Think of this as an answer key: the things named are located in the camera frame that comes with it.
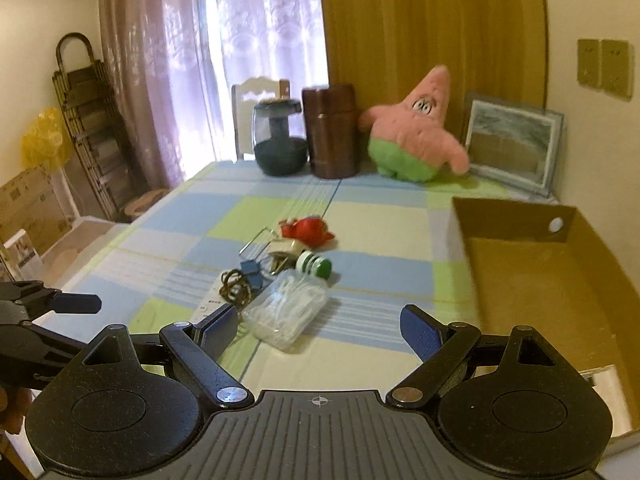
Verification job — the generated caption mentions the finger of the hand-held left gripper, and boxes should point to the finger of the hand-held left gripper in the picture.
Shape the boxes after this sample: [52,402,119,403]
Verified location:
[0,281,103,319]
[0,320,91,392]

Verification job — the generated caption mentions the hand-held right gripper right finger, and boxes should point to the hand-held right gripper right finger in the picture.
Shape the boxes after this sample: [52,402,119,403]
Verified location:
[385,304,558,407]

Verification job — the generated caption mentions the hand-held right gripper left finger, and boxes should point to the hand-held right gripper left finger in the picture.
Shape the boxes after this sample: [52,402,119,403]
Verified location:
[80,304,255,409]

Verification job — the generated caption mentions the white remote control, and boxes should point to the white remote control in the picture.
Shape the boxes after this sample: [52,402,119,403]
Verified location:
[192,280,251,323]

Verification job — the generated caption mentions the brown hair ties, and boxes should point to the brown hair ties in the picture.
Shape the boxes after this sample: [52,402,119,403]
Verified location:
[220,270,253,306]

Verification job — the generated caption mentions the blue binder clip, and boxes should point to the blue binder clip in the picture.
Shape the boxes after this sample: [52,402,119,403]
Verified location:
[239,259,266,288]

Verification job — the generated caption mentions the beige socket with wire frame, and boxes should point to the beige socket with wire frame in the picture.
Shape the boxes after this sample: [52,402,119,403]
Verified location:
[240,226,307,276]

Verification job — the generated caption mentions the green and white jar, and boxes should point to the green and white jar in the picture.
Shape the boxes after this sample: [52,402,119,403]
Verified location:
[295,252,332,281]

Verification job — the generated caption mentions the cardboard box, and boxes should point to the cardboard box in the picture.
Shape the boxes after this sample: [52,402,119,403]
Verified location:
[451,197,636,453]

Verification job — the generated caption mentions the red toy figurine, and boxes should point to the red toy figurine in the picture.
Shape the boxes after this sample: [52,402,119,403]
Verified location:
[279,216,335,248]

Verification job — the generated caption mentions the person's left hand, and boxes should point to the person's left hand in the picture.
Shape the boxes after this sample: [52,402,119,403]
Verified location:
[0,385,30,436]

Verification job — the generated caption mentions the white printed box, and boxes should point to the white printed box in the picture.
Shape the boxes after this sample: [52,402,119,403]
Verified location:
[2,230,43,281]

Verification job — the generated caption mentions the brown cardboard carton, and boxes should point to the brown cardboard carton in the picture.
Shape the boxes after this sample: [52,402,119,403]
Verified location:
[0,165,73,256]

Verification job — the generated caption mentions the white stand pole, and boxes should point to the white stand pole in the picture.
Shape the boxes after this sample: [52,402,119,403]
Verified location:
[52,165,76,226]

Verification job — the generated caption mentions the checkered tablecloth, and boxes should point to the checkered tablecloth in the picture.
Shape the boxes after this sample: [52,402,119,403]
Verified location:
[30,160,563,396]

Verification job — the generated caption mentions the beige round basket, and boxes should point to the beige round basket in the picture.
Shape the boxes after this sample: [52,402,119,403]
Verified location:
[122,187,171,223]

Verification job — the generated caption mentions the yellow plastic bag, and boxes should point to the yellow plastic bag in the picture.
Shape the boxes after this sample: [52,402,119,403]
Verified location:
[20,107,66,168]

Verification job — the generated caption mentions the glass pot with dark base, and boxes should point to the glass pot with dark base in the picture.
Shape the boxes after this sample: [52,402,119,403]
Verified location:
[251,99,308,177]

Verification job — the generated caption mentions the folded wooden rack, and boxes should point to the folded wooden rack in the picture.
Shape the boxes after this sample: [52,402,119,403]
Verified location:
[52,32,138,223]

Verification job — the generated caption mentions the pink starfish plush toy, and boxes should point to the pink starfish plush toy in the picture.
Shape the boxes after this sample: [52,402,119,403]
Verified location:
[357,65,471,183]

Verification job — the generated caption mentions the framed picture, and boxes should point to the framed picture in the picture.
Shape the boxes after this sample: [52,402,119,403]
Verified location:
[462,92,566,198]

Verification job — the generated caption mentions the brown metal thermos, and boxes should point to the brown metal thermos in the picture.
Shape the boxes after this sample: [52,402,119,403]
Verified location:
[301,85,362,180]

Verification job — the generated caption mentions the cream wooden chair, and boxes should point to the cream wooden chair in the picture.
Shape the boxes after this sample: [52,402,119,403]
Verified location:
[231,76,291,162]

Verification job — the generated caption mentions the mauve curtain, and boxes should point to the mauve curtain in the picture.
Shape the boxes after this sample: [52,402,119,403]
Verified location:
[97,0,226,188]

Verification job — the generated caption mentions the wooden door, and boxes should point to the wooden door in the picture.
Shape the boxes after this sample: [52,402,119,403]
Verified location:
[317,0,548,111]

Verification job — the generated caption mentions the sheer white curtain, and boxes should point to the sheer white curtain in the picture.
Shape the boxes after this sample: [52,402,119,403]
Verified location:
[212,0,328,161]

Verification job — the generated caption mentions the olive wall switch plate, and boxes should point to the olive wall switch plate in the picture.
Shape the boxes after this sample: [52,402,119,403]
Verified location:
[576,38,603,86]
[600,39,635,98]

